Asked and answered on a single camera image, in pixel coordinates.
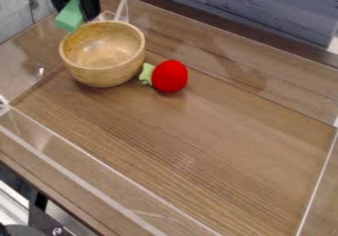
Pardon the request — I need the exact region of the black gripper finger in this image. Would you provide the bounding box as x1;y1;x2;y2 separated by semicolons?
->
79;0;100;21

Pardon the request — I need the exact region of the green rectangular block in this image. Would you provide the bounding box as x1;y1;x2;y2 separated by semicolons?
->
56;0;100;33

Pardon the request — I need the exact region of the brown wooden bowl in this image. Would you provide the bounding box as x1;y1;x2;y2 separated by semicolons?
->
59;21;146;88

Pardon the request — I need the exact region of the red plush strawberry toy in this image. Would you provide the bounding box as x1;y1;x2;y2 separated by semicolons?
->
139;60;188;93

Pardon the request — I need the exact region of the clear acrylic tray wall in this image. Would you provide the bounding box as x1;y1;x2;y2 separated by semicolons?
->
0;0;338;236

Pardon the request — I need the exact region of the black table frame bracket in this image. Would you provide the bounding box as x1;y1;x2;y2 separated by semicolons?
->
28;192;76;236

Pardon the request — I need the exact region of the black cable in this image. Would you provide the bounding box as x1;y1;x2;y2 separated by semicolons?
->
0;224;43;236

